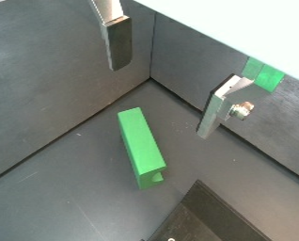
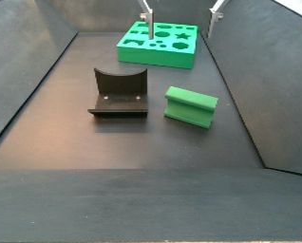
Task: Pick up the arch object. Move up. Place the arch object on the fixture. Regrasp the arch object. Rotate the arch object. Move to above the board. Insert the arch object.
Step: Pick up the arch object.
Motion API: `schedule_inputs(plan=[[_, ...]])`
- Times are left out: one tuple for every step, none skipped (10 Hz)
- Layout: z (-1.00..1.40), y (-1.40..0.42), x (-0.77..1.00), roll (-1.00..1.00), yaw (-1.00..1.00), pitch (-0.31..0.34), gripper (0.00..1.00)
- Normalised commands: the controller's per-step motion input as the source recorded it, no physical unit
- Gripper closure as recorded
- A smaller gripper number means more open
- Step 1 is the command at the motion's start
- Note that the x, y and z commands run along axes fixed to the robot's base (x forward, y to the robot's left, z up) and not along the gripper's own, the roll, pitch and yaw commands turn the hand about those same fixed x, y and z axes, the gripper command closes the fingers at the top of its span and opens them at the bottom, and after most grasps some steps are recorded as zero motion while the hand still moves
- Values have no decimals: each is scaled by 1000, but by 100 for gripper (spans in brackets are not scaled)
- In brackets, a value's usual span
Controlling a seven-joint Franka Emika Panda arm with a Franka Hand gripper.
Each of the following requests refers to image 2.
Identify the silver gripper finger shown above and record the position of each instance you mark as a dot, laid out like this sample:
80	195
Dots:
147	17
216	15

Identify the black curved fixture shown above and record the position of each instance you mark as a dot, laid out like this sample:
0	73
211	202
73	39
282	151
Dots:
121	93

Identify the green shape sorter block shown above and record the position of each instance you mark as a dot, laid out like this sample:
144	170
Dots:
171	48

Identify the green arch object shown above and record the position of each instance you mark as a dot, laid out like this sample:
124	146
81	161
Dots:
189	107

